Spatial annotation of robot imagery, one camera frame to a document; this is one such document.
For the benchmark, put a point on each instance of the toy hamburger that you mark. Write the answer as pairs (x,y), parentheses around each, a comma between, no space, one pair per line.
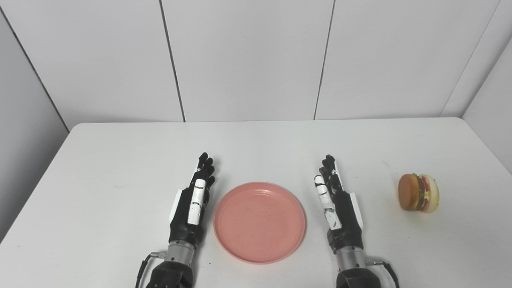
(410,192)

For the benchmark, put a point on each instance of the pink round plate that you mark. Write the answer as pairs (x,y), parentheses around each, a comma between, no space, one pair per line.
(259,224)

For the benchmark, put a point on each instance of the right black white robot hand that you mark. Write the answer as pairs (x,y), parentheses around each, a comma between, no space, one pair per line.
(348,224)

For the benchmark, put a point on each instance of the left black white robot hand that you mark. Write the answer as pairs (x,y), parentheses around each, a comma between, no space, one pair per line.
(184,224)

